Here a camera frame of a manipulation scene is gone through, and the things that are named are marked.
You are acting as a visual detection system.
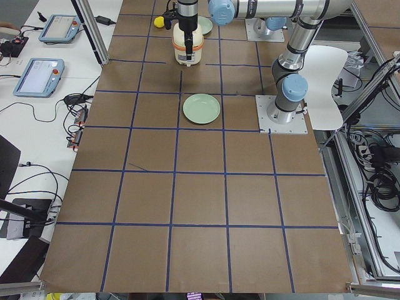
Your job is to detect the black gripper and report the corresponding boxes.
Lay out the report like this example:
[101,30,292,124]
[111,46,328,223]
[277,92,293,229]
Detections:
[163,0,198,61]

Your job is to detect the green plate near arm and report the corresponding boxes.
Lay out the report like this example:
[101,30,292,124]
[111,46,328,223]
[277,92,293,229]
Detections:
[182,94,221,124]
[197,16,213,35]

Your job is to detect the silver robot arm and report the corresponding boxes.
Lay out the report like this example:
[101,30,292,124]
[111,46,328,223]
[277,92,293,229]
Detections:
[268,1,351,124]
[162,1,333,61]

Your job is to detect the white rice cooker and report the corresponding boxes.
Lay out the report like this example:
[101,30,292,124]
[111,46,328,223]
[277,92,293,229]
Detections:
[172,22,205,67]

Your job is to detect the yellow toy pepper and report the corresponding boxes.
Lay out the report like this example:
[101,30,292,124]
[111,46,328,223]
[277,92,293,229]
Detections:
[154,16,164,28]

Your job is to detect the black power adapter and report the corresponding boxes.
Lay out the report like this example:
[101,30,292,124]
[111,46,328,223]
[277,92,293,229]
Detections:
[95,16,116,26]

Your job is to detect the upper teach pendant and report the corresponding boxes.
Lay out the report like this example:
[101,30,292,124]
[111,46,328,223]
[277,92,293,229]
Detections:
[38,14,81,43]

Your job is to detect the teach pendant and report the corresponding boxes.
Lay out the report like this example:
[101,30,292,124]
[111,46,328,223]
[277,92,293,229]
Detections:
[13,57,65,98]
[38,14,81,43]

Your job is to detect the white chair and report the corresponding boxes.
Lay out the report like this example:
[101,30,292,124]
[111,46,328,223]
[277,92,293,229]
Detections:
[299,45,348,131]

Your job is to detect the lower teach pendant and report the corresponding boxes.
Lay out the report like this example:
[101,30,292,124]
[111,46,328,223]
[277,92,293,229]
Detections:
[13,57,65,98]

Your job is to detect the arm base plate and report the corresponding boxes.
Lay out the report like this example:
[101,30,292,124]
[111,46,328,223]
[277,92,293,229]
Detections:
[256,95,308,134]
[245,17,286,43]

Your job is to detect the aluminium frame post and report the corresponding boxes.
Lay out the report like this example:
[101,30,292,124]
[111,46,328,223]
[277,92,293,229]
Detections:
[71,0,109,66]

